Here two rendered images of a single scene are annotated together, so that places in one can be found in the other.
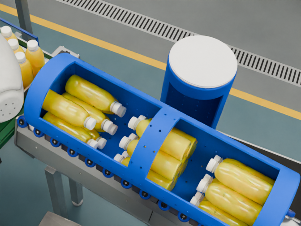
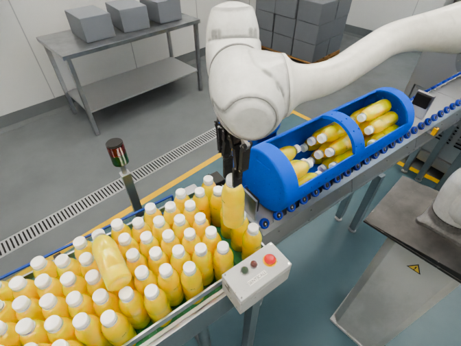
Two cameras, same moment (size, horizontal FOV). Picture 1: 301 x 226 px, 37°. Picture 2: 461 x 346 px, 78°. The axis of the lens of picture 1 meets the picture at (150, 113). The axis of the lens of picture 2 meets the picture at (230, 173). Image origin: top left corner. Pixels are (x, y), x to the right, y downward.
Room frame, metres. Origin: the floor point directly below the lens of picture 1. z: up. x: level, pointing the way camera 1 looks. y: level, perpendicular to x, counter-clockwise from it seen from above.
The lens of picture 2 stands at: (0.62, 1.12, 1.92)
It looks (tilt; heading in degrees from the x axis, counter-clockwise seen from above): 44 degrees down; 302
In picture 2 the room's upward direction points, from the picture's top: straight up
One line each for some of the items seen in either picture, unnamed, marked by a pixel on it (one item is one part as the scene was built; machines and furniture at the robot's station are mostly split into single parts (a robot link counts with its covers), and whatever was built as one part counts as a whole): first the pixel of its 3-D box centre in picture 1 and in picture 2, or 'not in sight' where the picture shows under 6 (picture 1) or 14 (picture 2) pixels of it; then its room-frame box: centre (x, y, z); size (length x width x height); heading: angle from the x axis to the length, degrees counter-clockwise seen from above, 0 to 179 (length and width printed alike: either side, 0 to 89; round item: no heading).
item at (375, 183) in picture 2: not in sight; (364, 204); (0.48, -0.52, 0.31); 0.06 x 0.06 x 0.63; 67
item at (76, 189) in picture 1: (75, 176); not in sight; (1.00, 0.33, 0.31); 0.06 x 0.06 x 0.63; 67
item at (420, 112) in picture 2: not in sight; (420, 105); (0.44, -0.81, 1.00); 0.10 x 0.04 x 0.15; 157
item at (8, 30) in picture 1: (6, 31); (180, 193); (1.17, 0.59, 1.09); 0.04 x 0.04 x 0.02
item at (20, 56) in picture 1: (19, 57); (218, 191); (1.06, 0.51, 1.09); 0.04 x 0.04 x 0.02
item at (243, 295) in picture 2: not in sight; (256, 276); (0.77, 0.72, 1.05); 0.20 x 0.10 x 0.10; 67
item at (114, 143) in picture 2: not in sight; (119, 158); (1.44, 0.63, 1.18); 0.06 x 0.06 x 0.16
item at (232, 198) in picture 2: not in sight; (232, 202); (0.91, 0.63, 1.24); 0.07 x 0.07 x 0.19
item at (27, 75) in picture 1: (23, 74); (219, 206); (1.06, 0.51, 0.99); 0.07 x 0.07 x 0.19
